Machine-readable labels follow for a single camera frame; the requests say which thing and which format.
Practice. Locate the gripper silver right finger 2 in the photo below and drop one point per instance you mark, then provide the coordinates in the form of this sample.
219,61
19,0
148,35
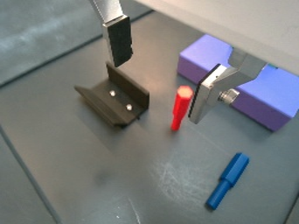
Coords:
216,88

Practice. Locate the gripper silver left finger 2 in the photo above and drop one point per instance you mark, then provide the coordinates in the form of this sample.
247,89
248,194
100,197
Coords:
116,29

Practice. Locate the blue hexagonal peg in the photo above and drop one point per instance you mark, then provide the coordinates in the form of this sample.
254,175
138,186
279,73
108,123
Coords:
228,179

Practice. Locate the black U-shaped fixture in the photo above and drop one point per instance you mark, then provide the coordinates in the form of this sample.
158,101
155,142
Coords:
117,98

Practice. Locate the red hexagonal peg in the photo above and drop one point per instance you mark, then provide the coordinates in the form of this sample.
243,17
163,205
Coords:
180,106

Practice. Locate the purple base block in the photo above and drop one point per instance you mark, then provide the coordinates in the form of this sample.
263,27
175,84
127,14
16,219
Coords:
268,99

